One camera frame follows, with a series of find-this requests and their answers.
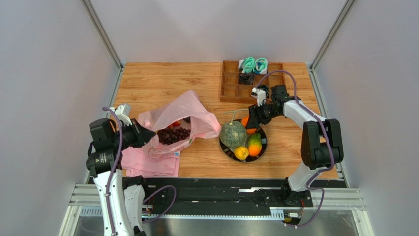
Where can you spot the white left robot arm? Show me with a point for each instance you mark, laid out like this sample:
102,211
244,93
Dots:
104,165

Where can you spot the pink folded cloth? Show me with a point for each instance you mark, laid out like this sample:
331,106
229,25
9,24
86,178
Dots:
136,163

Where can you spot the teal white rolled sock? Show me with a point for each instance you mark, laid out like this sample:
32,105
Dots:
246,65

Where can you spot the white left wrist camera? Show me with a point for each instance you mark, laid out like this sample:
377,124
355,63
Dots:
122,113

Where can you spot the black rimmed plate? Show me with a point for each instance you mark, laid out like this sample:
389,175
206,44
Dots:
230,151

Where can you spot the fake dark grapes bunch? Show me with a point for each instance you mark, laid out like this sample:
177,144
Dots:
169,136

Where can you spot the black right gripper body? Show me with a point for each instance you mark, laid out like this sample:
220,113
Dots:
254,113

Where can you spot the black patterned rolled sock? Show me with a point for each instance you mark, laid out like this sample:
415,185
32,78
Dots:
246,78

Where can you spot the dark blue yellow rolled sock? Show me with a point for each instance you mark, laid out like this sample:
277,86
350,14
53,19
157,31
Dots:
264,88

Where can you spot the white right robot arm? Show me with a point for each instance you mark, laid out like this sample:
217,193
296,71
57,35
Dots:
321,144

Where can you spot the fake yellow lemon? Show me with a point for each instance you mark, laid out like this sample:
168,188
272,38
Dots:
241,153

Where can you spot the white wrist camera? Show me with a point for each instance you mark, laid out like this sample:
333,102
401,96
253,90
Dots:
259,95
122,113

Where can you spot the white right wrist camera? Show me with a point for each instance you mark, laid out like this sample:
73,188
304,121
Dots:
259,95

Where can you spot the fake green netted melon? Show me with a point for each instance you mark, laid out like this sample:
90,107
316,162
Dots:
233,134

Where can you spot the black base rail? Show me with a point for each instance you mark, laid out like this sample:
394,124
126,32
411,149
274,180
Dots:
210,196

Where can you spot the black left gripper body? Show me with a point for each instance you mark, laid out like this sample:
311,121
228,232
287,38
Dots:
130,137

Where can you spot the wooden compartment tray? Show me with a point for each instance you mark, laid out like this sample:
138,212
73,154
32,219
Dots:
232,92

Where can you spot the pink plastic bag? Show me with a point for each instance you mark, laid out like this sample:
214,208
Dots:
203,124

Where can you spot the fake green orange mango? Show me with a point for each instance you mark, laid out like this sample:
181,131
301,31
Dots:
254,144

